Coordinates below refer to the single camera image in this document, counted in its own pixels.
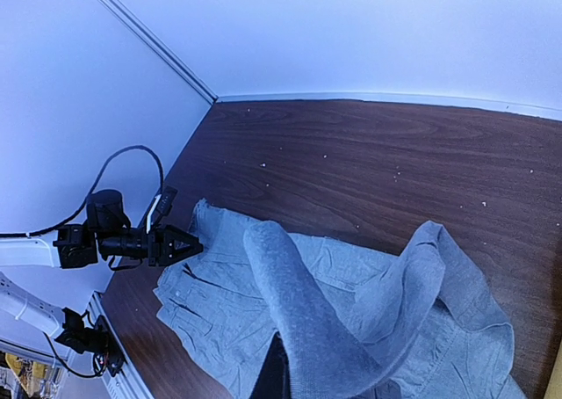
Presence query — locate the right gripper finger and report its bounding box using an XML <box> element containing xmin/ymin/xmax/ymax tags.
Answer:
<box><xmin>249</xmin><ymin>335</ymin><xmax>292</xmax><ymax>399</ymax></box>

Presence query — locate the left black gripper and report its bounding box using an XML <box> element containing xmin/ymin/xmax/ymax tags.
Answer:
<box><xmin>147</xmin><ymin>225</ymin><xmax>204</xmax><ymax>267</ymax></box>

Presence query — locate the grey long sleeve shirt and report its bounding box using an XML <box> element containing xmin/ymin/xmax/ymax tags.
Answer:
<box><xmin>155</xmin><ymin>201</ymin><xmax>523</xmax><ymax>398</ymax></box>

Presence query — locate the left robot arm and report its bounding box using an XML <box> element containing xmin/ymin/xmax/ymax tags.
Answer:
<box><xmin>1</xmin><ymin>189</ymin><xmax>204</xmax><ymax>353</ymax></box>

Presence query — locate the yellow plastic bin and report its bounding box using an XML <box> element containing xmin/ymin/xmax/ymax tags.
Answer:
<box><xmin>544</xmin><ymin>356</ymin><xmax>562</xmax><ymax>399</ymax></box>

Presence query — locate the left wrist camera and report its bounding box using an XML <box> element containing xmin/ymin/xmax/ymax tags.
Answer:
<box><xmin>144</xmin><ymin>186</ymin><xmax>177</xmax><ymax>234</ymax></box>

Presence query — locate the left black cable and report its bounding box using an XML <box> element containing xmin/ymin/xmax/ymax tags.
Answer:
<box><xmin>0</xmin><ymin>144</ymin><xmax>164</xmax><ymax>240</ymax></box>

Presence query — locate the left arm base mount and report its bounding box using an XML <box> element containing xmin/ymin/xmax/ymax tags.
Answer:
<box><xmin>54</xmin><ymin>308</ymin><xmax>109</xmax><ymax>376</ymax></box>

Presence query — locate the front aluminium rail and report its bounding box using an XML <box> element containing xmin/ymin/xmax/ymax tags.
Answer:
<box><xmin>88</xmin><ymin>292</ymin><xmax>154</xmax><ymax>399</ymax></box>

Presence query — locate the left aluminium frame post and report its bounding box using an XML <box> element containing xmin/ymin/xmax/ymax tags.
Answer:
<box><xmin>98</xmin><ymin>0</ymin><xmax>218</xmax><ymax>105</ymax></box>

